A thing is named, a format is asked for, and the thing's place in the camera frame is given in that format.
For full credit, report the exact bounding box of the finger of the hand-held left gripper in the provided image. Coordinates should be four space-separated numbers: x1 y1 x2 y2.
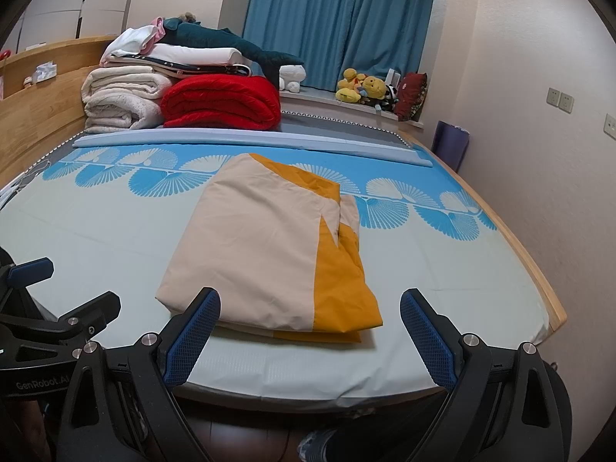
0 256 55 300
28 290 122 343

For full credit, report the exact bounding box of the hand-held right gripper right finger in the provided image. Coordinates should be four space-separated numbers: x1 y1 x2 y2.
400 288 560 462

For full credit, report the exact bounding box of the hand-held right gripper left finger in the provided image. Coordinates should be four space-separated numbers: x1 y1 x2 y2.
55 287 222 462

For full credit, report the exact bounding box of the beige and mustard jacket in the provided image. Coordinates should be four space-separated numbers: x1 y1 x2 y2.
155 153 384 345

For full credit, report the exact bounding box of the person's left hand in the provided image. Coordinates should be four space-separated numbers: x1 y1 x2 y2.
0 397 57 462

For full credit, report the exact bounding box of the blue patterned bed sheet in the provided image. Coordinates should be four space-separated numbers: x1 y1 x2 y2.
0 147 552 400

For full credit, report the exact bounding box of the grey slipper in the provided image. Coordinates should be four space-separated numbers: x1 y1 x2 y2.
297 429 338 462

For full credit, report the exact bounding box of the white fleece folded blanket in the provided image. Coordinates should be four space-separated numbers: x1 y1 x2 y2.
83 91 167 134

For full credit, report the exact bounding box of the tissue pack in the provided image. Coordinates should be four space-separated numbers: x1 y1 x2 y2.
31 60 59 82

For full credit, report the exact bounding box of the light blue foam strip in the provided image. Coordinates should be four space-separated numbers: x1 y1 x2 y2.
73 127 434 168

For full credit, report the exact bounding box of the cream folded blanket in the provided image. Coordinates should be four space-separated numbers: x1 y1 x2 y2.
81 66 176 107

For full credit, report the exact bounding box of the grey mattress pad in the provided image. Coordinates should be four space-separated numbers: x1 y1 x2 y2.
276 110 420 151

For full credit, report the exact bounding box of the red folded blanket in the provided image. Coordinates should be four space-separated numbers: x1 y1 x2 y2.
160 75 282 131

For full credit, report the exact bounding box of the dark red cushion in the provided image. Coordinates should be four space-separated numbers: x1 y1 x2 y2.
393 71 429 122

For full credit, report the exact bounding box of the pink and white cloth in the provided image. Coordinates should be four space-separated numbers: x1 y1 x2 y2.
100 17 167 65

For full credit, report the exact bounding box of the yellow bear plush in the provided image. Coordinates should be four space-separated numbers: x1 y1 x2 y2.
358 74 387 107

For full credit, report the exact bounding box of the yellow duck plush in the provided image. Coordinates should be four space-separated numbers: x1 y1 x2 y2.
335 67 367 104

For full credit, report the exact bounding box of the white wardrobe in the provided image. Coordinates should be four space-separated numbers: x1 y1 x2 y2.
10 0 142 54

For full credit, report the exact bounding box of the white folded quilt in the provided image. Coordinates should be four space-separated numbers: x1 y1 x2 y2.
107 43 251 67

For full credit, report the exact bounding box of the white plush toy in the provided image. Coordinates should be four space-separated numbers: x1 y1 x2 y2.
278 64 308 93

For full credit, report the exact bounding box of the dark teal shark plush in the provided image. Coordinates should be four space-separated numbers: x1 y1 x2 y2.
161 17 306 85

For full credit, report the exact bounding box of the blue curtain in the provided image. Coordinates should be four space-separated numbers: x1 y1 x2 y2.
242 0 439 94

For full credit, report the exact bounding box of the wooden bed frame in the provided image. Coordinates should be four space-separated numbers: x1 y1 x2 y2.
0 35 569 347

